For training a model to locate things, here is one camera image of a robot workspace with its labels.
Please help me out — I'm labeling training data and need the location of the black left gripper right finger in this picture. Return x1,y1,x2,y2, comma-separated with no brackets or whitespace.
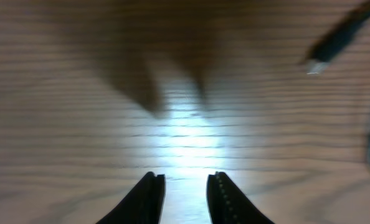
206,172,274,224

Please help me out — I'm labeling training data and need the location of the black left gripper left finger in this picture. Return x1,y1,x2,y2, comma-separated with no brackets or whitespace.
97,172,166,224

